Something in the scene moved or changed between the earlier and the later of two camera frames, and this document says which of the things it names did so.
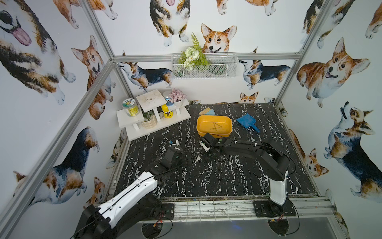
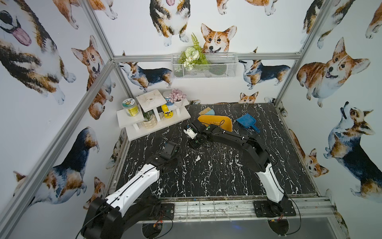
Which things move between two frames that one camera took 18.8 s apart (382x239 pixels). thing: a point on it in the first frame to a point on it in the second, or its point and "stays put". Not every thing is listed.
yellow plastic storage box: [219, 126] stays put
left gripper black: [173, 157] stays put
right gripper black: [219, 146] to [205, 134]
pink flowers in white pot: [176, 96] stays put
